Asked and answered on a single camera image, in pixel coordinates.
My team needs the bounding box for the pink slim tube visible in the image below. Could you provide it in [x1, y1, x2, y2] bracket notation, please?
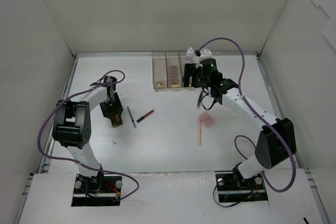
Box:
[197, 119, 202, 145]

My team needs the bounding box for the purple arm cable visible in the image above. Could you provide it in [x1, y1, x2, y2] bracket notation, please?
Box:
[37, 70, 140, 200]
[196, 37, 297, 192]

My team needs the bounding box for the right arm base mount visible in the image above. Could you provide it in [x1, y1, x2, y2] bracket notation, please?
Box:
[213, 173, 268, 207]

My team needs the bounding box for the pink-brown eyeshadow palette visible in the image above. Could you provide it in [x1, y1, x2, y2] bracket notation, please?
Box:
[168, 65, 179, 84]

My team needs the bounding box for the grey checkered eyeliner pencil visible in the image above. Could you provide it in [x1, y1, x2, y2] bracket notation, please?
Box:
[127, 106, 137, 129]

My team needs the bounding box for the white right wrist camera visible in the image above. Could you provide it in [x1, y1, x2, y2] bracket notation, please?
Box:
[199, 48, 213, 61]

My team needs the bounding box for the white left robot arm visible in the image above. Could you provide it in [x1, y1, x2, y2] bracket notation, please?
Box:
[52, 76, 123, 193]

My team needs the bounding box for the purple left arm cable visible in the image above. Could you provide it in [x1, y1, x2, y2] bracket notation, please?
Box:
[37, 70, 140, 200]

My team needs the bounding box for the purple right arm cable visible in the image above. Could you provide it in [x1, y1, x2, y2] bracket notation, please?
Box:
[196, 37, 297, 192]

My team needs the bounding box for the clear three-slot organizer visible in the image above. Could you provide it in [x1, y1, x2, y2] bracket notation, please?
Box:
[152, 51, 187, 90]

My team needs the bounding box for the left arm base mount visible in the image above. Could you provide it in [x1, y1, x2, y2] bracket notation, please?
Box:
[71, 173, 123, 207]

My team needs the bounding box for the brown eyeshadow palette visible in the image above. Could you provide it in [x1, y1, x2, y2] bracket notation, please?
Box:
[110, 114, 123, 128]

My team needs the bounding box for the pink square compact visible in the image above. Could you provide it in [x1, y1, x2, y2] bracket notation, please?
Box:
[198, 112, 215, 127]

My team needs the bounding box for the black concealer stick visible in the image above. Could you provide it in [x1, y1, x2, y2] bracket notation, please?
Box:
[196, 90, 203, 110]

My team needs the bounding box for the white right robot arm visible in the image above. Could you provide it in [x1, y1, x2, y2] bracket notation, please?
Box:
[183, 58, 296, 188]

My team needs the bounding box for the red black lip gloss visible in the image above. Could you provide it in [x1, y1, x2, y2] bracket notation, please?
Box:
[136, 110, 154, 123]

